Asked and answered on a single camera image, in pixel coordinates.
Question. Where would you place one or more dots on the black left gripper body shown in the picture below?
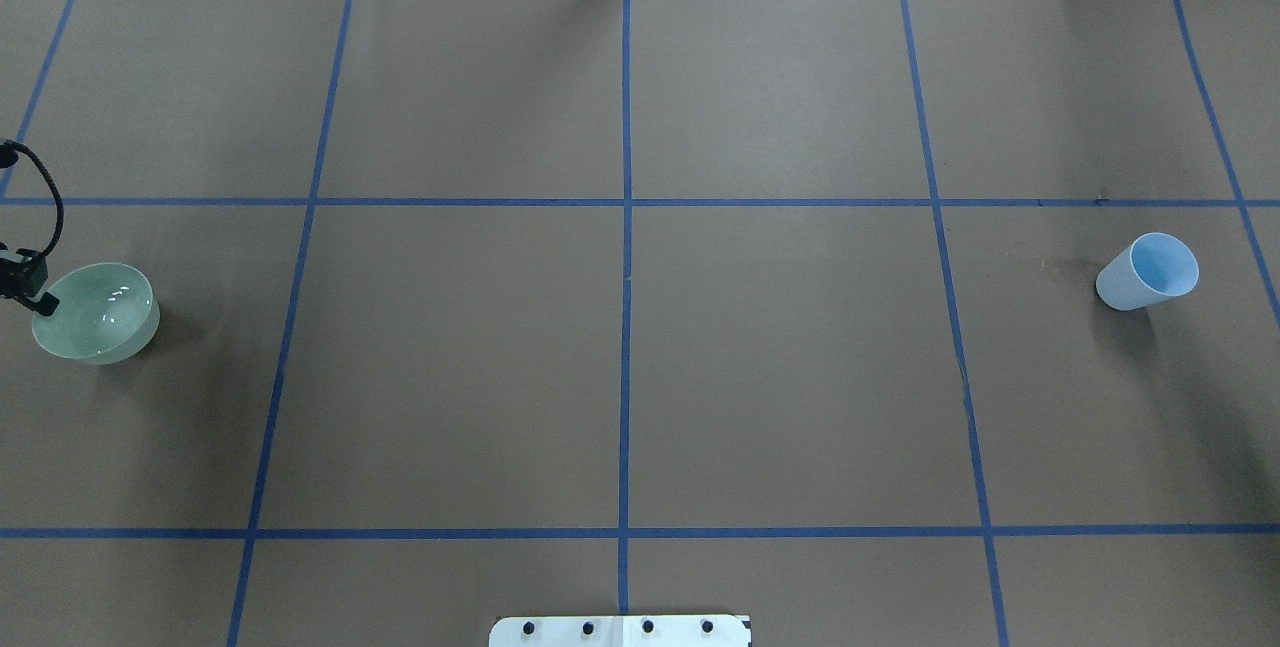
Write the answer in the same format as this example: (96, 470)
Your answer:
(24, 275)

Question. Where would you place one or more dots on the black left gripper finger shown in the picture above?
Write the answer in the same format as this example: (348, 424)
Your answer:
(44, 305)

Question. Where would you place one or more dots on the pale green ceramic bowl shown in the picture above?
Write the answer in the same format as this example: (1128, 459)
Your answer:
(107, 312)

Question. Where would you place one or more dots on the light blue plastic cup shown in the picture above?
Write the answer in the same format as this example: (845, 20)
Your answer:
(1154, 268)

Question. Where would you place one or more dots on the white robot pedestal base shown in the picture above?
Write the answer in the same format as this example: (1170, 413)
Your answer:
(623, 630)

